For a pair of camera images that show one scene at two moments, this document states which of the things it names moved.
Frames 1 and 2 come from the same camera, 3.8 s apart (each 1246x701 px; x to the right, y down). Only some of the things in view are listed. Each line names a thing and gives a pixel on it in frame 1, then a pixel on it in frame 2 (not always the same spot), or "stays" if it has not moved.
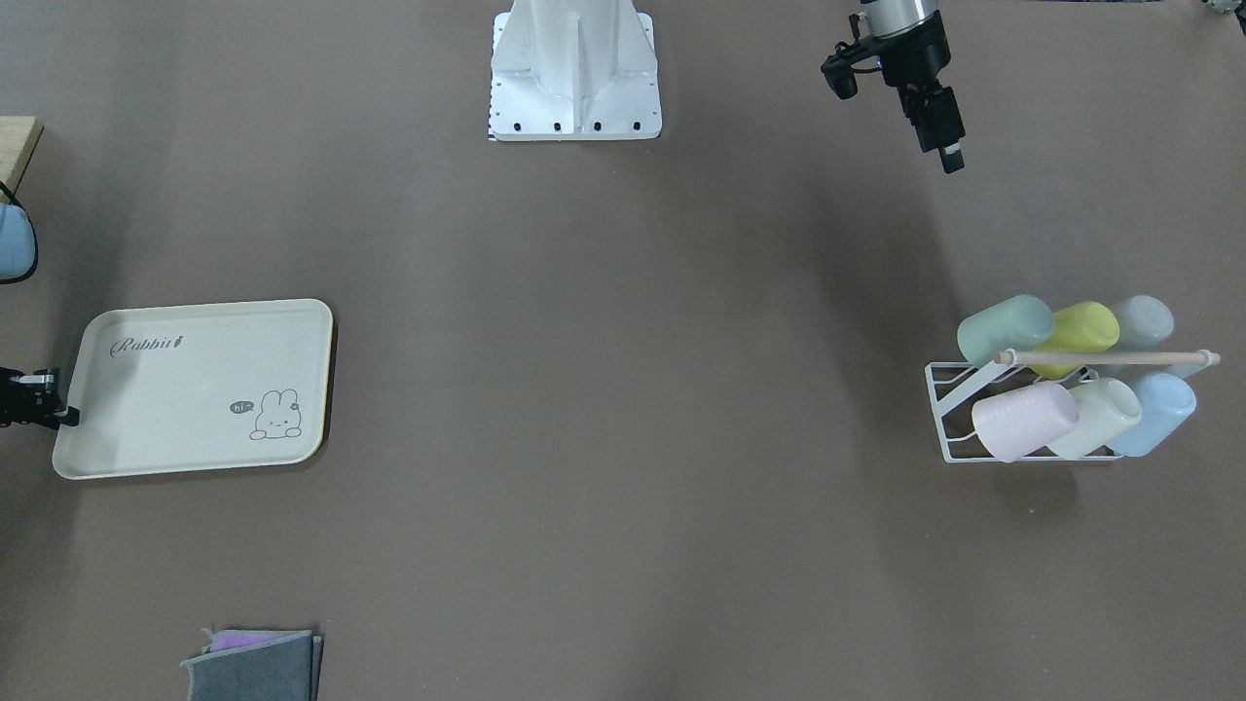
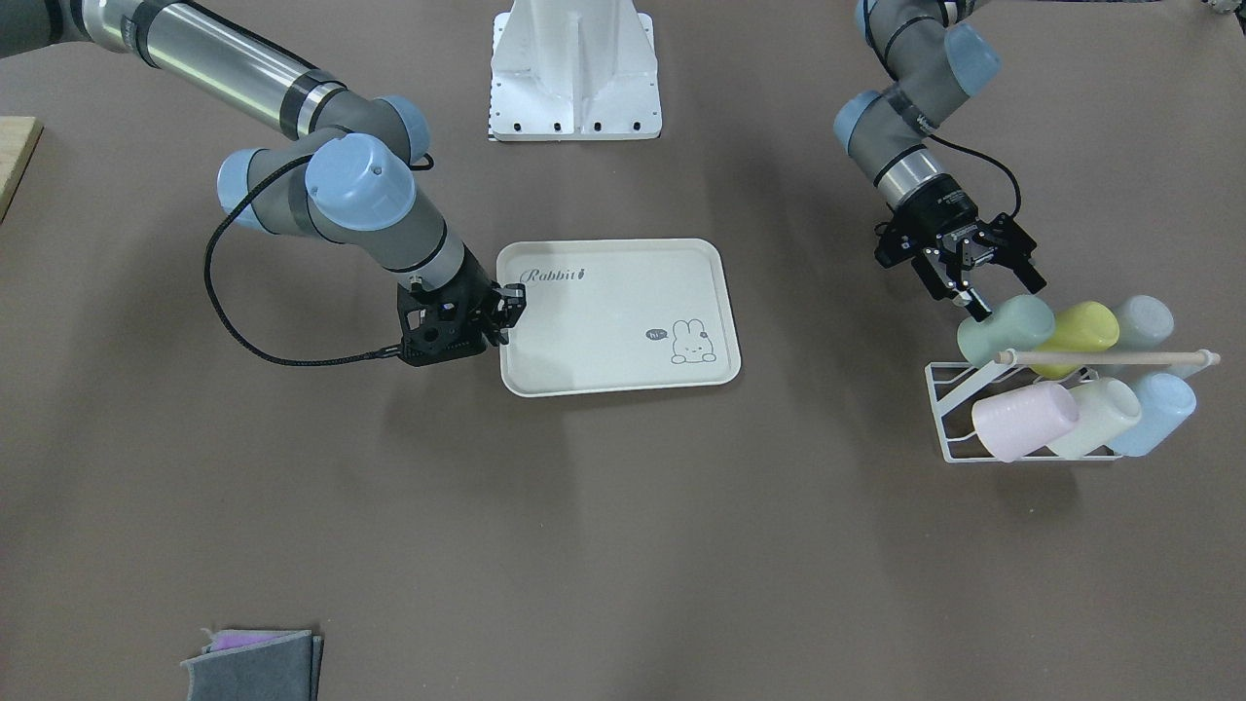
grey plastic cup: [1147, 322] stays
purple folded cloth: [228, 641] stays
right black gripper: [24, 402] to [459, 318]
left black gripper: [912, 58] to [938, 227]
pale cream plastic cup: [1106, 408] stays
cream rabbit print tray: [198, 387] to [602, 315]
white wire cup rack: [954, 387] stays
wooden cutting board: [18, 135] stays
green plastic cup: [1020, 323] stays
